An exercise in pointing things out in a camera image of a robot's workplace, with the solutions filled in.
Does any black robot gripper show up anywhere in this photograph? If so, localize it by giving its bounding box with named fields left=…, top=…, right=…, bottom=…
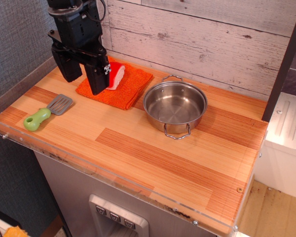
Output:
left=47, top=0, right=111, bottom=95

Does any red and white toy sushi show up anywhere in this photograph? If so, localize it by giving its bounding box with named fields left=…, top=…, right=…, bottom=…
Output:
left=107, top=62, right=126, bottom=90

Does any stainless steel pot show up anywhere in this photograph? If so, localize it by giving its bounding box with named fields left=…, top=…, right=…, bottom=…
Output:
left=143, top=75, right=208, bottom=140

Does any orange knitted cloth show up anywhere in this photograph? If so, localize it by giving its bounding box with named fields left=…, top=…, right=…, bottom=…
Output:
left=75, top=57, right=153, bottom=110

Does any clear acrylic table guard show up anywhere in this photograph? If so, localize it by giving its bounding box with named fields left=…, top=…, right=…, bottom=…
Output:
left=0, top=117, right=267, bottom=237

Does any grey toy fridge cabinet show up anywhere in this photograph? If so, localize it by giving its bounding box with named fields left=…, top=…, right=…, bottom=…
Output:
left=36, top=152, right=234, bottom=237

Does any silver dispenser panel with buttons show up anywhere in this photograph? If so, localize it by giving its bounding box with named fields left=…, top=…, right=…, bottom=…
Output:
left=89, top=194, right=149, bottom=237

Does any yellow object bottom left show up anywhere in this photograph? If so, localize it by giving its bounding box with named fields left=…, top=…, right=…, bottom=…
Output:
left=3, top=226, right=28, bottom=237

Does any white toy sink unit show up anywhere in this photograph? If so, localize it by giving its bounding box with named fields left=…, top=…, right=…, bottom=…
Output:
left=254, top=93, right=296, bottom=197

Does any green handled grey spatula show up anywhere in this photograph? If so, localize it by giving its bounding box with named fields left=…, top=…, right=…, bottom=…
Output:
left=23, top=94, right=73, bottom=131

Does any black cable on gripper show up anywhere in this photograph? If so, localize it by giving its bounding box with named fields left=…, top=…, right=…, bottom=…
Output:
left=81, top=0, right=107, bottom=23

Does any dark vertical post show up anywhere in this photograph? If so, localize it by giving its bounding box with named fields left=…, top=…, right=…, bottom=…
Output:
left=260, top=0, right=296, bottom=122

